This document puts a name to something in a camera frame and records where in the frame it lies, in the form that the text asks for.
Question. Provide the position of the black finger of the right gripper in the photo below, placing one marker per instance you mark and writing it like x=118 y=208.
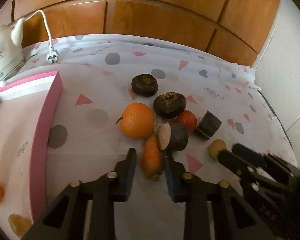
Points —
x=273 y=165
x=255 y=180

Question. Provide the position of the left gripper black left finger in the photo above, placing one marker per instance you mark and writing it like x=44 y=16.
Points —
x=87 y=208

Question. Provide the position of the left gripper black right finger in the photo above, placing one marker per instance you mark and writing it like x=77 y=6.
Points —
x=212 y=211

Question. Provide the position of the yellow small fruit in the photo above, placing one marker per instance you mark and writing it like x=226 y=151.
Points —
x=19 y=225

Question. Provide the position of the white ceramic electric kettle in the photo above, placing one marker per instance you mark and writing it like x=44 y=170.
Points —
x=11 y=54

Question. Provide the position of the pink shallow box tray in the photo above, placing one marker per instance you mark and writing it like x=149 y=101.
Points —
x=27 y=109

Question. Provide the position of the yellowish small potato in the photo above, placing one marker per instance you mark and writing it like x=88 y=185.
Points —
x=216 y=147

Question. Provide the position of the small red tomato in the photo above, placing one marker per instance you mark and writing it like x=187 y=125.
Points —
x=188 y=119

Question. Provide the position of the orange carrot piece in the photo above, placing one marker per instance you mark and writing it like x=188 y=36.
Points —
x=152 y=163

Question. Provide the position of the dark round fruit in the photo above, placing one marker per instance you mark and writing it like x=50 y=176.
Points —
x=144 y=85
x=169 y=105

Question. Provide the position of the dark cut radish half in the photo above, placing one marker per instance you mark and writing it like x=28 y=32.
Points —
x=172 y=137

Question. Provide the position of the dark cut radish piece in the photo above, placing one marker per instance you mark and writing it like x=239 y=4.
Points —
x=207 y=126

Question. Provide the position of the large orange with stem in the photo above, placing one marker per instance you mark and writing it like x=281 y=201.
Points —
x=137 y=121

